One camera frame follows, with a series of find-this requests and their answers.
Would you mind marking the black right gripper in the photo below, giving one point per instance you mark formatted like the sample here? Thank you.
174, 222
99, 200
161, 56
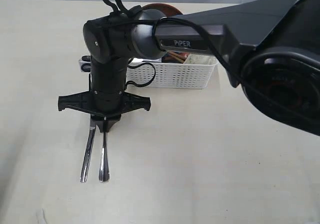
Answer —
106, 96

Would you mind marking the silver metal table knife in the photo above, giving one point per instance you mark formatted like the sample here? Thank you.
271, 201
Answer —
87, 154

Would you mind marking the silver metal fork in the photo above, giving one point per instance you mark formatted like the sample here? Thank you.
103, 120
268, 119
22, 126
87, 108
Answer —
104, 172

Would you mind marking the brown wooden chopstick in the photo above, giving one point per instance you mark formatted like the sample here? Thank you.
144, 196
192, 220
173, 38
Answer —
177, 56

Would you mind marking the white speckled ceramic bowl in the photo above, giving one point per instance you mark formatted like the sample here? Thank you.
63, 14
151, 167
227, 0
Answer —
200, 60

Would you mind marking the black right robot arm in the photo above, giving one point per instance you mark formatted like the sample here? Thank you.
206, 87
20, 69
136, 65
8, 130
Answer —
268, 47

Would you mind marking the white plastic lattice basket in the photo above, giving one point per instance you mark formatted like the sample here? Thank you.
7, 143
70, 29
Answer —
170, 75

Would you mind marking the dark brown round plate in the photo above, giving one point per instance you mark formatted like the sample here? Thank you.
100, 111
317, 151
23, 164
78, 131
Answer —
166, 9

